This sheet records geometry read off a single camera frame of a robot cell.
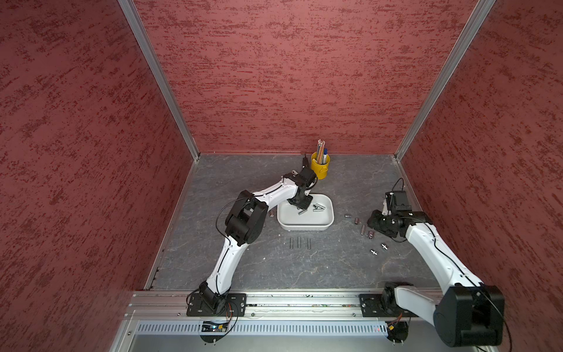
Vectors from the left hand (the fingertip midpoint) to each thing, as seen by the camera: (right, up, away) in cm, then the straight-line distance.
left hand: (300, 206), depth 98 cm
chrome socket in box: (+8, -1, +2) cm, 9 cm away
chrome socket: (+22, -4, 0) cm, 22 cm away
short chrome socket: (-13, -3, -1) cm, 13 cm away
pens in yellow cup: (+11, +26, +7) cm, 28 cm away
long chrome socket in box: (+1, -3, -1) cm, 3 cm away
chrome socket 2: (+25, -6, -4) cm, 26 cm away
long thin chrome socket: (-4, -14, -11) cm, 18 cm away
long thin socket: (-1, -14, -9) cm, 16 cm away
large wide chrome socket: (+29, -11, -9) cm, 32 cm away
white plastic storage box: (+9, -4, -1) cm, 10 cm away
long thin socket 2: (+3, -14, -11) cm, 18 cm away
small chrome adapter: (+29, -17, -13) cm, 36 cm away
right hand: (+27, -6, -14) cm, 31 cm away
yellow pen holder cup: (+10, +17, +5) cm, 20 cm away
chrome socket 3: (+27, -9, -6) cm, 29 cm away
